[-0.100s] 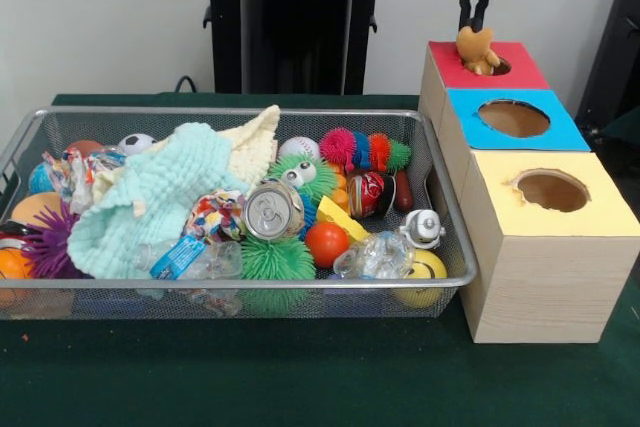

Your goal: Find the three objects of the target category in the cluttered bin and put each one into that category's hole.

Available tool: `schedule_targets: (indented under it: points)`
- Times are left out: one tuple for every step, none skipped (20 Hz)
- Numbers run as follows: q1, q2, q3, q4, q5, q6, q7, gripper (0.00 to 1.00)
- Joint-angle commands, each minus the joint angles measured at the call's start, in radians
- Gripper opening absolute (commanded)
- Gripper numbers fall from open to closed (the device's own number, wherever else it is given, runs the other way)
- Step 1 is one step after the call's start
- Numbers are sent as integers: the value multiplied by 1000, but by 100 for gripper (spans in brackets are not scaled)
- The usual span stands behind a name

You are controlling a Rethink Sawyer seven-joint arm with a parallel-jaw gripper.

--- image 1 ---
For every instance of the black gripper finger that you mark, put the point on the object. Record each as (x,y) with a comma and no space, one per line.
(466,9)
(482,9)

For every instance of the brown plush monkey toy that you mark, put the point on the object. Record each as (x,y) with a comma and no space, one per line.
(472,44)

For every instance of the multicolour spiky caterpillar toy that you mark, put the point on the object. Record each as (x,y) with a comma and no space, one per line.
(342,144)

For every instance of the cream waffle cloth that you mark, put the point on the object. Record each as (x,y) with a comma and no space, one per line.
(252,147)

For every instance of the mint waffle cloth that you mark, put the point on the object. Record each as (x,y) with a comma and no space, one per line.
(150,202)

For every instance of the wooden box with three holes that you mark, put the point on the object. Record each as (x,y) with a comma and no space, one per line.
(550,287)

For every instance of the black stand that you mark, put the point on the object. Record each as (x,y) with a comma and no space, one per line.
(615,47)

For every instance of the dark green table cloth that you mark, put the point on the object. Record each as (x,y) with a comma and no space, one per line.
(625,129)
(300,377)

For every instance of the green spiky ball with eyes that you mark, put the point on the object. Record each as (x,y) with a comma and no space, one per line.
(320,177)

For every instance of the red-orange ball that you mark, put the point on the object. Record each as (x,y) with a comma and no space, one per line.
(326,244)

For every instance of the silver drink can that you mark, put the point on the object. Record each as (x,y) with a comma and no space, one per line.
(272,212)

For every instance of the plain green spiky ball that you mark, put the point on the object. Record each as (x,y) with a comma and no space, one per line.
(277,259)

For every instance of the small colourful crumpled paper ball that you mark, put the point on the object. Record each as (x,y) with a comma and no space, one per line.
(217,212)

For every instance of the crushed bottle with blue label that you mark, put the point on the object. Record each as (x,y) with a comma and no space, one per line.
(200,259)

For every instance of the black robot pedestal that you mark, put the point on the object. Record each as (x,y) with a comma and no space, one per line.
(300,22)

